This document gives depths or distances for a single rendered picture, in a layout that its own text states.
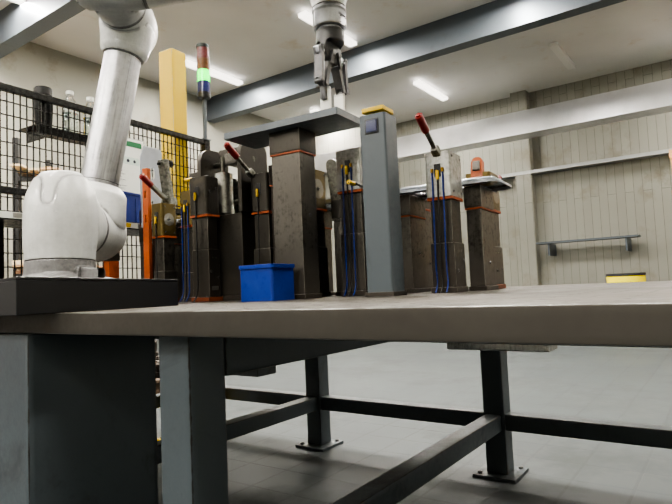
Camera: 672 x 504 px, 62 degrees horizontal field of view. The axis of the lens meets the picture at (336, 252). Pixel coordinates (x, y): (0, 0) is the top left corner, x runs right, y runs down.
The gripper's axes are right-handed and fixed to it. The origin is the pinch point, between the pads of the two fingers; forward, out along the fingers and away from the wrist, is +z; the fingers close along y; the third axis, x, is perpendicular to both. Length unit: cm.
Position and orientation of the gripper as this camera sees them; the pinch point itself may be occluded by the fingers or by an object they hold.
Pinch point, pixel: (333, 106)
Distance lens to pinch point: 151.4
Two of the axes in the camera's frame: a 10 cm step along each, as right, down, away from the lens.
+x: -8.5, 0.7, 5.3
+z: 0.4, 10.0, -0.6
